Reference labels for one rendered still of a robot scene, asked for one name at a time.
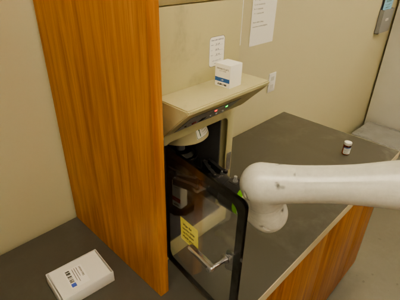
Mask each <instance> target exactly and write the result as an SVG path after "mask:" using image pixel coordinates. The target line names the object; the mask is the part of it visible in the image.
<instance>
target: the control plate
mask: <svg viewBox="0 0 400 300"><path fill-rule="evenodd" d="M240 99H241V98H240ZM240 99H237V100H235V101H233V102H230V103H228V104H226V105H223V106H220V107H218V108H215V109H213V110H211V111H208V112H205V113H203V114H201V115H198V116H196V117H193V118H191V119H190V120H189V121H187V122H186V123H185V124H184V125H182V127H180V128H179V129H178V130H177V131H175V132H178V131H180V130H182V129H185V128H187V127H189V126H192V123H194V122H196V123H199V122H198V121H199V120H201V119H202V118H204V117H206V118H205V119H204V120H206V119H208V118H210V117H209V116H210V115H212V116H211V117H213V116H215V115H216V114H215V113H217V115H218V114H220V113H222V112H221V111H222V110H223V112H224V111H225V110H227V109H228V108H230V107H231V106H232V105H233V104H235V103H236V102H237V101H238V100H240ZM227 105H228V106H227ZM225 106H227V107H225ZM215 110H217V111H215ZM204 120H203V121H204ZM185 126H186V127H185Z"/></svg>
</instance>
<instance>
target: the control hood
mask: <svg viewBox="0 0 400 300"><path fill-rule="evenodd" d="M269 83H270V82H269V80H266V79H262V78H259V77H255V76H252V75H249V74H245V73H242V77H241V84H240V85H239V86H236V87H233V88H231V89H227V88H225V87H221V86H218V85H215V79H213V80H210V81H207V82H204V83H201V84H198V85H195V86H191V87H188V88H186V89H182V90H179V91H176V92H173V93H169V94H167V95H164V96H162V120H163V137H166V136H168V135H171V134H173V133H174V132H175V131H177V130H178V129H179V128H180V127H182V125H184V124H185V123H186V122H187V121H189V120H190V119H191V118H193V117H196V116H198V115H201V114H203V113H205V112H208V111H211V110H213V109H215V108H218V107H220V106H223V105H226V104H228V103H230V102H233V101H235V100H237V99H240V98H241V99H240V100H238V101H237V102H236V103H235V104H233V105H232V106H231V107H230V108H228V109H227V110H225V111H228V110H230V109H232V108H234V107H237V106H239V105H242V104H243V103H244V102H246V101H247V100H248V99H250V98H251V97H253V96H254V95H255V94H257V93H258V92H259V91H261V90H262V89H264V88H265V87H266V86H267V85H268V84H269ZM225 111H224V112H225Z"/></svg>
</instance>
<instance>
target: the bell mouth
mask: <svg viewBox="0 0 400 300"><path fill-rule="evenodd" d="M208 135H209V131H208V128H207V126H206V127H204V128H201V129H199V130H197V131H195V132H193V133H190V134H188V135H186V136H184V137H181V138H179V139H176V140H174V141H172V142H170V143H169V144H168V145H174V146H188V145H194V144H197V143H200V142H202V141H203V140H205V139H206V138H207V137H208Z"/></svg>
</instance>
